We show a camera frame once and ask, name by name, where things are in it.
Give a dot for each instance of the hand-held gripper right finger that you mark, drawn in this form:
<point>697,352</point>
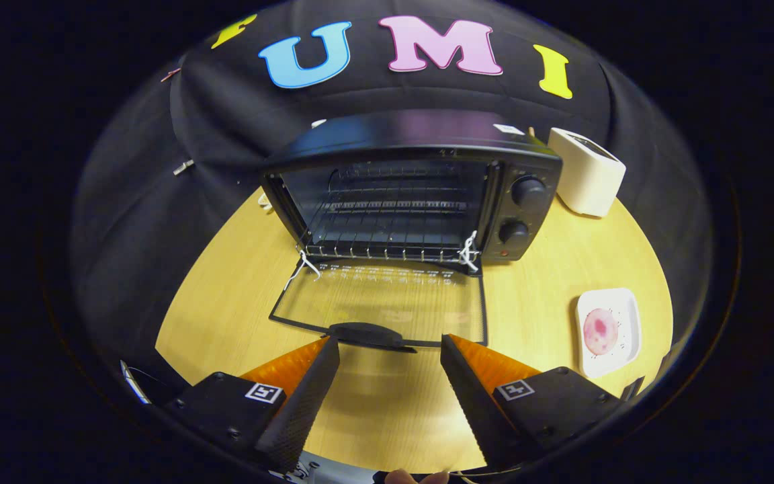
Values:
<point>471,396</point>

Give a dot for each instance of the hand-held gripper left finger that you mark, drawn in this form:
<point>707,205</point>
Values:
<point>306,396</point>

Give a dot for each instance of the pink ham slice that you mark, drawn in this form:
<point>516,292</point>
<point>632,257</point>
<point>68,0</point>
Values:
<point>600,331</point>

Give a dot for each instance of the white square plate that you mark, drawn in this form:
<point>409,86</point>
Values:
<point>625,309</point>

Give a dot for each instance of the black toaster oven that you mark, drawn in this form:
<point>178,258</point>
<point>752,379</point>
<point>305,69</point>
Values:
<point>414,138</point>

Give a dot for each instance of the white bread toaster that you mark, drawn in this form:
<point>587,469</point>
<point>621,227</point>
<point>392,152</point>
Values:
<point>585,175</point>

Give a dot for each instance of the dark upright panel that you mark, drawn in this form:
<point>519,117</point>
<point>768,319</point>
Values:
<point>632,388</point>

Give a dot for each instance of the silver edged flat device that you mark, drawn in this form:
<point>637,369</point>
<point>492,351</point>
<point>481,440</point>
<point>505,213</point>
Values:
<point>135,383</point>

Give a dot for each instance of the silver cloth clip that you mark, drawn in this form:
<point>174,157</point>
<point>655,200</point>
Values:
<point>183,166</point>

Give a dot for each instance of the black backdrop cloth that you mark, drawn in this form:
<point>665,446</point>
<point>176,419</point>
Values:
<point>226,114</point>

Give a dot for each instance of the red cloth clip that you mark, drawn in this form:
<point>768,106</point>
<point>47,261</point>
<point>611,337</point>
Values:
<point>170,74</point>

